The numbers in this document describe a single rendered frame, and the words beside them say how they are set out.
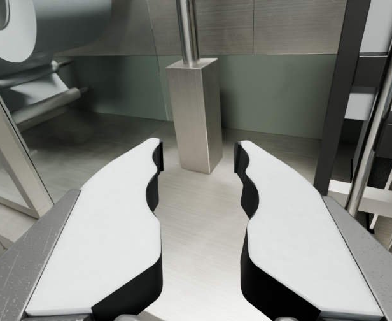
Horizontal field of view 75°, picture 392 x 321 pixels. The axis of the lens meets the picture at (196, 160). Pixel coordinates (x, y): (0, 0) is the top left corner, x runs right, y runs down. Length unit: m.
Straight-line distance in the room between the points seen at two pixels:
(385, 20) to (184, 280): 0.43
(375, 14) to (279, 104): 0.53
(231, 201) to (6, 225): 0.52
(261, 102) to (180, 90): 0.32
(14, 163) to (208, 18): 0.61
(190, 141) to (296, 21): 0.39
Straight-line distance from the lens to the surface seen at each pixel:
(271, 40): 0.78
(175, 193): 0.63
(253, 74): 0.81
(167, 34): 0.90
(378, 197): 0.39
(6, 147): 0.61
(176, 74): 0.59
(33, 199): 0.66
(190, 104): 0.60
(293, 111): 0.82
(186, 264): 0.49
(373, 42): 0.33
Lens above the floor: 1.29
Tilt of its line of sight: 32 degrees down
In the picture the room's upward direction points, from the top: 7 degrees counter-clockwise
